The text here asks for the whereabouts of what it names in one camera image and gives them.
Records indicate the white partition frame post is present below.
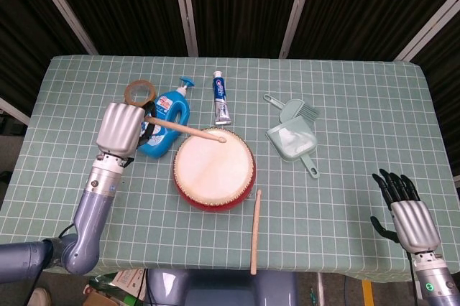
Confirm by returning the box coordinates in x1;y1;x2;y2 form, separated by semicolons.
0;96;32;126
170;0;199;57
278;0;318;59
394;0;460;62
27;0;98;56

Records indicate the mint green dustpan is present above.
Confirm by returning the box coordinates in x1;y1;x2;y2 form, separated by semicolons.
265;116;321;179

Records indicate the mint green hand brush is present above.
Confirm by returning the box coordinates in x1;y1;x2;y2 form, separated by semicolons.
263;93;322;129

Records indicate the wooden drumstick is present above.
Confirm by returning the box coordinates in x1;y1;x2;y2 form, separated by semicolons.
249;189;262;276
144;114;227;144

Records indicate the red and white drum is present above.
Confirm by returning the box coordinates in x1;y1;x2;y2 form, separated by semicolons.
172;126;258;213

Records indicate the green checkered tablecloth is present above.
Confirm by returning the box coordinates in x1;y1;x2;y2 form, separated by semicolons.
0;55;460;282

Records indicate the black cable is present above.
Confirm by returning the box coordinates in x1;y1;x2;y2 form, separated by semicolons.
142;269;157;306
407;251;420;306

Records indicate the dark corrugated partition panel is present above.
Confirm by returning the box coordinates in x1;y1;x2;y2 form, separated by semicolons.
405;0;460;177
289;0;460;60
0;0;89;113
45;0;191;57
186;0;306;58

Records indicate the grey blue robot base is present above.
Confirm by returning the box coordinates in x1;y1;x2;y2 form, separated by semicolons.
145;268;299;306

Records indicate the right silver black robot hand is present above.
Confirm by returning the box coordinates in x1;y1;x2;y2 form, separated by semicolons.
370;168;442;253

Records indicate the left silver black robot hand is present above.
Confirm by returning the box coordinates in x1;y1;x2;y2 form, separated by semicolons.
96;101;159;159

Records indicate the blue white toothpaste tube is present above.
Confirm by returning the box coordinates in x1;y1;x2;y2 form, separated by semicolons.
212;70;232;126

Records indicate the blue detergent pump bottle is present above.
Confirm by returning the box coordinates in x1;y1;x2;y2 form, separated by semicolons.
138;75;197;159

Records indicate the brown packing tape roll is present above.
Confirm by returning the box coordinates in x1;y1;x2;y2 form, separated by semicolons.
124;78;158;106

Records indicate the white printed carton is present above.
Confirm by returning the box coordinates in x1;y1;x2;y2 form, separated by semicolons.
113;269;147;291

